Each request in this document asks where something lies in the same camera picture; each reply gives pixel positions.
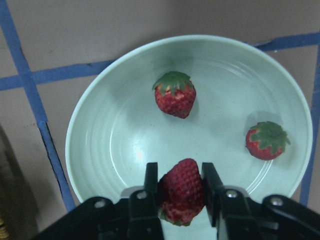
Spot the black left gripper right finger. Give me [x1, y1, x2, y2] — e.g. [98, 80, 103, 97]
[201, 162, 224, 227]

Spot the brown wicker basket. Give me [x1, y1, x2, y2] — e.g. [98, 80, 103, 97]
[0, 216, 10, 240]

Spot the light green plate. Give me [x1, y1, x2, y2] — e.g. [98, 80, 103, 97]
[65, 34, 314, 240]

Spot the red strawberry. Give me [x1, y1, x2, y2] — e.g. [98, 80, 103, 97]
[245, 121, 291, 161]
[152, 71, 197, 119]
[157, 158, 205, 226]

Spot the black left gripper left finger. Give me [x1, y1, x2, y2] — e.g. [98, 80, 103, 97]
[143, 162, 158, 200]

